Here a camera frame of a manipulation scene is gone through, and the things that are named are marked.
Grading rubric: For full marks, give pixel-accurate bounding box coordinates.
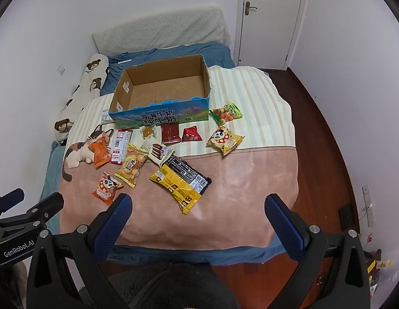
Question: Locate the egg yolk packet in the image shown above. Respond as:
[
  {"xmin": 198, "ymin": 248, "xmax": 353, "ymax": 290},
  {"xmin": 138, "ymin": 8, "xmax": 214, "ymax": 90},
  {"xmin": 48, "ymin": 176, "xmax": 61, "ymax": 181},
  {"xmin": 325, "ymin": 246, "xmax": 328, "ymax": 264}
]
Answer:
[{"xmin": 140, "ymin": 125, "xmax": 157, "ymax": 140}]

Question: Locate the white door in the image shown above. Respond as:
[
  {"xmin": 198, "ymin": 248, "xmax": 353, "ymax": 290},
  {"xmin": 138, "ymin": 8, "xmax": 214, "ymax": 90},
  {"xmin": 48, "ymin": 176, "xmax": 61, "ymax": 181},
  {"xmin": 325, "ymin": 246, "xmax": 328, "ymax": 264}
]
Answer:
[{"xmin": 240, "ymin": 0, "xmax": 306, "ymax": 68}]

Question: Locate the red panda snack packet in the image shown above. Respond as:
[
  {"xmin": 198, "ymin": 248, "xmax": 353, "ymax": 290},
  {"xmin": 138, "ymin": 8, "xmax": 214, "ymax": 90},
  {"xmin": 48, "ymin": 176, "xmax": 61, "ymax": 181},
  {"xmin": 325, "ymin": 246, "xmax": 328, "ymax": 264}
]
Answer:
[{"xmin": 91, "ymin": 171, "xmax": 123, "ymax": 207}]

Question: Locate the red and white snack packet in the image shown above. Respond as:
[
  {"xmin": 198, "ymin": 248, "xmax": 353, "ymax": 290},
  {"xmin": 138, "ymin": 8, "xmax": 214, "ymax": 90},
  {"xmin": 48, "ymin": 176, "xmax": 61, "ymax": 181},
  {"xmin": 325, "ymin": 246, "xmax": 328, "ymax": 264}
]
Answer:
[{"xmin": 110, "ymin": 129, "xmax": 134, "ymax": 165}]

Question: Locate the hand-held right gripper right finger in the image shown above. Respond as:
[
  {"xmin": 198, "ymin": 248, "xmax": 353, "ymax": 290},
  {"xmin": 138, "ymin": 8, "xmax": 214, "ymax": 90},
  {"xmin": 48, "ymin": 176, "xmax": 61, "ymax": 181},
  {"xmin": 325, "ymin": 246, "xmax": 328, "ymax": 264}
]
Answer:
[{"xmin": 264, "ymin": 194, "xmax": 370, "ymax": 309}]

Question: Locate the printed cardboard box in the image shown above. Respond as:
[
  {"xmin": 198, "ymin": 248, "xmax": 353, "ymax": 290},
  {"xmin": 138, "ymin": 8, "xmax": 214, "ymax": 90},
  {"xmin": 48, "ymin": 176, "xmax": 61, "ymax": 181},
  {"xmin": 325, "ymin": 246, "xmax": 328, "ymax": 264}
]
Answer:
[{"xmin": 108, "ymin": 55, "xmax": 212, "ymax": 131}]

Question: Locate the orange snack packet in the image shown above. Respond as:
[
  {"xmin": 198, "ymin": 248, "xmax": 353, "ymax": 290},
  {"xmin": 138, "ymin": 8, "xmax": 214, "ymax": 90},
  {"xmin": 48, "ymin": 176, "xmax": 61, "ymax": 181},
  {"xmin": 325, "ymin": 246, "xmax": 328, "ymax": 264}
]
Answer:
[{"xmin": 88, "ymin": 136, "xmax": 112, "ymax": 169}]

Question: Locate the yellow panda snack packet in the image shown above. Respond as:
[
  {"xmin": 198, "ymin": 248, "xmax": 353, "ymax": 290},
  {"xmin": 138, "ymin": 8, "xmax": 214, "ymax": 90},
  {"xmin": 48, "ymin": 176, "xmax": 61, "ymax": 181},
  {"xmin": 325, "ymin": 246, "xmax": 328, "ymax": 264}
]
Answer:
[{"xmin": 206, "ymin": 125, "xmax": 245, "ymax": 155}]

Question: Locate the grey quilted pillow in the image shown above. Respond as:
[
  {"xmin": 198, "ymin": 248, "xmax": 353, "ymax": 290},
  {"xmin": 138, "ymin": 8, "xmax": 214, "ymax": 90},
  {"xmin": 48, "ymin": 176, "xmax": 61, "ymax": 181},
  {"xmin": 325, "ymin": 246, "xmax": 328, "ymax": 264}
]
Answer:
[{"xmin": 91, "ymin": 6, "xmax": 230, "ymax": 55}]

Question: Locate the blue bed sheet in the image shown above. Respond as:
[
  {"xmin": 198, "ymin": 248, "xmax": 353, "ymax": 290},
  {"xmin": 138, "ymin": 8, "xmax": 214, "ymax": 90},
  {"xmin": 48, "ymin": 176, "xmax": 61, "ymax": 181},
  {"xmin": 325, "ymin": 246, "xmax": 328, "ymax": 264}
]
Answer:
[{"xmin": 38, "ymin": 41, "xmax": 284, "ymax": 266}]

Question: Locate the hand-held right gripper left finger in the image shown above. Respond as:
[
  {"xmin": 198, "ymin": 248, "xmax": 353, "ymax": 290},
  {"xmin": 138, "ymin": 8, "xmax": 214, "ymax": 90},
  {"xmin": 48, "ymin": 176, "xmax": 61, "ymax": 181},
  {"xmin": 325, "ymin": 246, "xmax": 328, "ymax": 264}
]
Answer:
[{"xmin": 26, "ymin": 194, "xmax": 133, "ymax": 309}]

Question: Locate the calico cat plush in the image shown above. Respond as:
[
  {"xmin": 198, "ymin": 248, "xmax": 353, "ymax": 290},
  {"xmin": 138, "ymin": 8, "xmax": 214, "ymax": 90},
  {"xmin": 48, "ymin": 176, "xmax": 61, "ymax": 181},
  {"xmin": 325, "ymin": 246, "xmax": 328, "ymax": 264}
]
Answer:
[{"xmin": 62, "ymin": 125, "xmax": 114, "ymax": 182}]

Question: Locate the small red snack packet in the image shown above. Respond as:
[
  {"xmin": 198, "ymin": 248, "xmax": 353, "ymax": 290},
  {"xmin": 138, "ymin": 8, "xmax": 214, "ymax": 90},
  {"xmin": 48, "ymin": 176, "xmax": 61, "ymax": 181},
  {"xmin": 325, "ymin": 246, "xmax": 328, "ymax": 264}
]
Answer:
[{"xmin": 182, "ymin": 125, "xmax": 202, "ymax": 143}]

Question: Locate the bear print long pillow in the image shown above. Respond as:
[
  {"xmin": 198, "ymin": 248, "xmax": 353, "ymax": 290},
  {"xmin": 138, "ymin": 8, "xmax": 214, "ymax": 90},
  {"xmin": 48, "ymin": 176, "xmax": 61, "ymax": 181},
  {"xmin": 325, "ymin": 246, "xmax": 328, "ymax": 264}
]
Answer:
[{"xmin": 53, "ymin": 53, "xmax": 110, "ymax": 145}]

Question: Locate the white power strip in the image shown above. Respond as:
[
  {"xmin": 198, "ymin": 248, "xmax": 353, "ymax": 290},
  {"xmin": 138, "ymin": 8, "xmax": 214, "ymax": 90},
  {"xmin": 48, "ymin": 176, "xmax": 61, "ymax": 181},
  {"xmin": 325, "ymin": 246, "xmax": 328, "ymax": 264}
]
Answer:
[{"xmin": 362, "ymin": 185, "xmax": 375, "ymax": 227}]

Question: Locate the small white snack packet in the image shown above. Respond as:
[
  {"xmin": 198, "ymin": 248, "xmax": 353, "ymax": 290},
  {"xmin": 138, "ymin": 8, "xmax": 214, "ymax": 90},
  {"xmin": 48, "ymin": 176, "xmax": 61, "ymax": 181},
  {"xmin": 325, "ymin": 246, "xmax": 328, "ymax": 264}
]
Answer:
[{"xmin": 99, "ymin": 108, "xmax": 116, "ymax": 125}]

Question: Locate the yellow round biscuit packet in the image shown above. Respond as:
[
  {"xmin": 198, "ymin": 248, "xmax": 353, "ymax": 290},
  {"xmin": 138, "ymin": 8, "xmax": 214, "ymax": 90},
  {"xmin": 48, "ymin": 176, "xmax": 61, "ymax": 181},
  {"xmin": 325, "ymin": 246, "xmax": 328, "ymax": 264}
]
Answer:
[{"xmin": 114, "ymin": 142, "xmax": 149, "ymax": 189}]

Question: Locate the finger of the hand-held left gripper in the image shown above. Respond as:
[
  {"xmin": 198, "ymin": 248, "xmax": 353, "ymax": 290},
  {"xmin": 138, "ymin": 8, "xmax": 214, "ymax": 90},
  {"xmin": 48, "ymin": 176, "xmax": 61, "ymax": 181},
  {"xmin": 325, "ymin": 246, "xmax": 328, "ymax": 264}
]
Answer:
[
  {"xmin": 0, "ymin": 192, "xmax": 65, "ymax": 232},
  {"xmin": 0, "ymin": 188, "xmax": 25, "ymax": 216}
]

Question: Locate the dark red snack packet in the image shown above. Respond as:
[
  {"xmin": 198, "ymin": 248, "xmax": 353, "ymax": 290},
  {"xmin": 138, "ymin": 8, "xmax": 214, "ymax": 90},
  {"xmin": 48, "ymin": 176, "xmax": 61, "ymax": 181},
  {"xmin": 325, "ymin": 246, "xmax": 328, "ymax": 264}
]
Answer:
[{"xmin": 161, "ymin": 124, "xmax": 181, "ymax": 145}]

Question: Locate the white chocolate biscuit packet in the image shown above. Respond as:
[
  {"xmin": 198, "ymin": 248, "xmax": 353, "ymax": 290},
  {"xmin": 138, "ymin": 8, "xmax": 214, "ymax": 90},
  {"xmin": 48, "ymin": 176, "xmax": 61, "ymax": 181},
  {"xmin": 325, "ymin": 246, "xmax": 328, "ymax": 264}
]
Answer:
[{"xmin": 141, "ymin": 135, "xmax": 174, "ymax": 168}]

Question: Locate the striped pink blanket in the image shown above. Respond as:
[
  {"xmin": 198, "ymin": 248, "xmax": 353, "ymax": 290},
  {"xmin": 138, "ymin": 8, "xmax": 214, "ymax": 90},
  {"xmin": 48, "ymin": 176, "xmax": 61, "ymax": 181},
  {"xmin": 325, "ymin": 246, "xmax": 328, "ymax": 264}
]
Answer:
[{"xmin": 58, "ymin": 65, "xmax": 296, "ymax": 252}]

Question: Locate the large yellow black snack packet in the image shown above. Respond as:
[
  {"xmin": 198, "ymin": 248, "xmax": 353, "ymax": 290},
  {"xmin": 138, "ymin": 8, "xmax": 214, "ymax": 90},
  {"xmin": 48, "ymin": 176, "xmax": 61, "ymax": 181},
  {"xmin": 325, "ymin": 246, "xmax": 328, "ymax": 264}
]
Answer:
[{"xmin": 149, "ymin": 155, "xmax": 213, "ymax": 214}]

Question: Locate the yellow and white floor clutter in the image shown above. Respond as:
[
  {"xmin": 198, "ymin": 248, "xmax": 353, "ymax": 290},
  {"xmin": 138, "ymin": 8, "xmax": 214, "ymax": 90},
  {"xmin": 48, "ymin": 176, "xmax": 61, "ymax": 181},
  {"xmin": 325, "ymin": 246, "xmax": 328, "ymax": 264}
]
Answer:
[{"xmin": 365, "ymin": 249, "xmax": 394, "ymax": 285}]

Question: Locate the green fruit candy packet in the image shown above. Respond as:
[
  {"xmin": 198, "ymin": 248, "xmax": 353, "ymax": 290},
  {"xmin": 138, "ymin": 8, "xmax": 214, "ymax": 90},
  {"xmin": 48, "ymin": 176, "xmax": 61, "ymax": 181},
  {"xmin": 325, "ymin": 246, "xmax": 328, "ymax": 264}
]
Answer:
[{"xmin": 209, "ymin": 101, "xmax": 244, "ymax": 125}]

